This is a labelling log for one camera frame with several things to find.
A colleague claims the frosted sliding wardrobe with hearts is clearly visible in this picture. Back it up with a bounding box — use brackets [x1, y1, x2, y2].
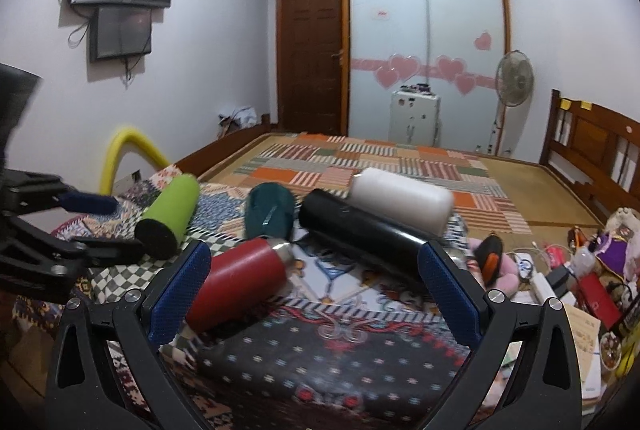
[347, 0, 506, 154]

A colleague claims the yellow foam tube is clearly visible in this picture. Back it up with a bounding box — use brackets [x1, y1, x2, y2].
[98, 124, 173, 196]

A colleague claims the wooden bed footboard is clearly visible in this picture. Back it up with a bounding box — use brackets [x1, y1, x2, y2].
[174, 114, 271, 178]

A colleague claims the red box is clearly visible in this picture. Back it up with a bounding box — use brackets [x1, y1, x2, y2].
[578, 272, 622, 329]

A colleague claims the dark green cup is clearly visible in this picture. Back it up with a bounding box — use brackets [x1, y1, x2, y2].
[244, 182, 295, 240]

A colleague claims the dark wooden door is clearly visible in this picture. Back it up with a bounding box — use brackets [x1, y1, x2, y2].
[277, 0, 343, 135]

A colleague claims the patchwork bed mat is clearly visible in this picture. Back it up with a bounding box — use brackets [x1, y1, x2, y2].
[201, 133, 532, 235]

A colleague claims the lime green bottle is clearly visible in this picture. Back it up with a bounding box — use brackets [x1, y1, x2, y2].
[134, 174, 200, 260]

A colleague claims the checkered green white cloth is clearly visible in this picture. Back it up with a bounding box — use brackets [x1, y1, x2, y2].
[90, 228, 242, 303]

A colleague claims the dark patterned blanket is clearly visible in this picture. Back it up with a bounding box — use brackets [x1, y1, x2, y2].
[163, 298, 469, 429]

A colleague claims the white cabinet appliance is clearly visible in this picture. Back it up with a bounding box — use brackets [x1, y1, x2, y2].
[388, 83, 440, 146]

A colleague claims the white bottle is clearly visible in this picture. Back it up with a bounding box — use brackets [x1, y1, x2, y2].
[347, 168, 454, 236]

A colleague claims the red bottle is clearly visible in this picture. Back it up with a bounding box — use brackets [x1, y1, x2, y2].
[186, 237, 294, 334]

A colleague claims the black orange computer mouse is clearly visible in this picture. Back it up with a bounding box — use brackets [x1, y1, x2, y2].
[473, 234, 503, 286]

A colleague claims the small black monitor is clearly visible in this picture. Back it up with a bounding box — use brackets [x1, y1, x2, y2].
[89, 6, 152, 63]

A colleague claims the purple cloth pouch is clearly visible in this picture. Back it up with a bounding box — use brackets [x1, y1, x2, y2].
[596, 233, 627, 277]

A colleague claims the wooden headboard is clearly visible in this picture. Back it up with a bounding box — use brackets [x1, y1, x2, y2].
[539, 89, 639, 222]

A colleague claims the standing electric fan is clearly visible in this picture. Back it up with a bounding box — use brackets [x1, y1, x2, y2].
[488, 50, 535, 156]

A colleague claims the black bottle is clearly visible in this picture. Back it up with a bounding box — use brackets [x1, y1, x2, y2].
[298, 190, 469, 294]

